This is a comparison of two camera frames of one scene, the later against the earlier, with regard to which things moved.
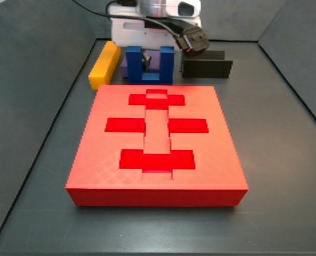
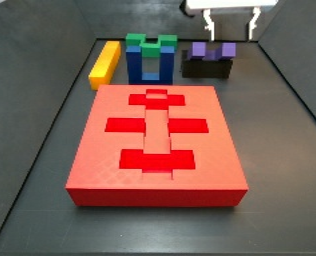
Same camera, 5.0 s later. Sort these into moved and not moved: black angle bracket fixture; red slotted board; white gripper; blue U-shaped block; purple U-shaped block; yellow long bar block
Moved: white gripper; purple U-shaped block
Not moved: blue U-shaped block; yellow long bar block; red slotted board; black angle bracket fixture
